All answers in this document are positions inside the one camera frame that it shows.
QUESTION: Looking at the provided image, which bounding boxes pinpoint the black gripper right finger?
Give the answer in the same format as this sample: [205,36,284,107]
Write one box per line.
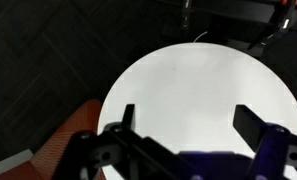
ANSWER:
[232,104,297,180]

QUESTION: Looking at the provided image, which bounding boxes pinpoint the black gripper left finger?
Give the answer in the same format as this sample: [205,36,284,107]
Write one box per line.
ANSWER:
[52,103,196,180]

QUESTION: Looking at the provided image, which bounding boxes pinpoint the orange patterned sofa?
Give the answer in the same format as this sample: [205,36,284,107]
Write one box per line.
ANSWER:
[0,98,106,180]

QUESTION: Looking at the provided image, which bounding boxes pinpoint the thin white cable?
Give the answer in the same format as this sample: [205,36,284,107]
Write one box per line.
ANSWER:
[193,30,209,44]

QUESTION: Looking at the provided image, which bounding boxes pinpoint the black clamp orange handle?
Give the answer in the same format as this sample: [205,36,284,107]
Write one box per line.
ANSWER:
[247,0,297,51]
[179,0,193,30]

